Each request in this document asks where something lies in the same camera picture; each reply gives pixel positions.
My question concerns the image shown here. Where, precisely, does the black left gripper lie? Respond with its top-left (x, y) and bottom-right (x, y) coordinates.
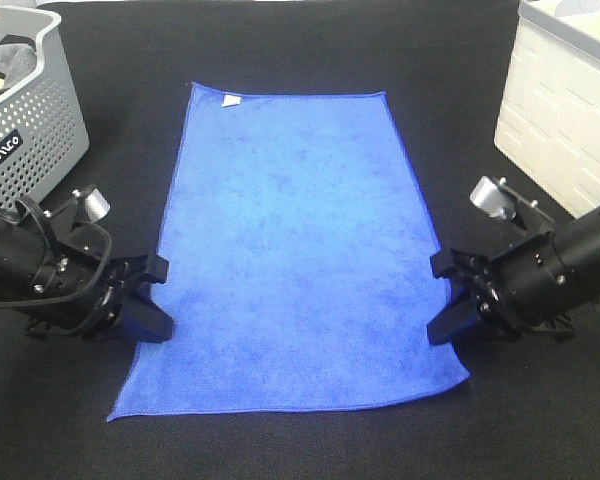
top-left (27, 197), bottom-right (174, 343)

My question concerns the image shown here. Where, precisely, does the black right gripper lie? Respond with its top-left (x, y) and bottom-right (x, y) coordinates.
top-left (427, 222), bottom-right (576, 345)

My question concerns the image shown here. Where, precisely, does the blue microfibre towel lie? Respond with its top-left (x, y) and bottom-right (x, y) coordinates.
top-left (111, 84), bottom-right (469, 420)

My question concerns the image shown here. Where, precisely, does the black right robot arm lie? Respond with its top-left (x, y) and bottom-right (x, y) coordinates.
top-left (427, 202), bottom-right (600, 345)

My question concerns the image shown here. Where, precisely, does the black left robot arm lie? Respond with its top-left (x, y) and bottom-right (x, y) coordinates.
top-left (0, 189), bottom-right (174, 343)

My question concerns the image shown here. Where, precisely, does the grey perforated plastic basket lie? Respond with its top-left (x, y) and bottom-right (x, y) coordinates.
top-left (0, 5), bottom-right (89, 211)

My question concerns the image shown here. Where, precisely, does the white plastic storage box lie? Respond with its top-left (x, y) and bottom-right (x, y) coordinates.
top-left (494, 1), bottom-right (600, 217)

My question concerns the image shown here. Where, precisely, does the grey towel in basket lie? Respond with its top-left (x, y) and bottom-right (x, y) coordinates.
top-left (0, 43), bottom-right (37, 88)

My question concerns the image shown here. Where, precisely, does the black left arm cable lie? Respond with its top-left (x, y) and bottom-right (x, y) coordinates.
top-left (0, 195), bottom-right (114, 307)

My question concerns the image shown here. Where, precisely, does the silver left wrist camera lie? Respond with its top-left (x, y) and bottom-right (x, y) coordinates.
top-left (72, 184), bottom-right (110, 223)

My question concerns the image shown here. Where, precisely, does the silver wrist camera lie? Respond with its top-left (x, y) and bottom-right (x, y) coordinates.
top-left (469, 176), bottom-right (516, 221)
top-left (72, 184), bottom-right (110, 223)

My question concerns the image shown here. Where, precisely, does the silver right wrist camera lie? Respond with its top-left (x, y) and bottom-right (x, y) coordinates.
top-left (469, 176), bottom-right (516, 221)

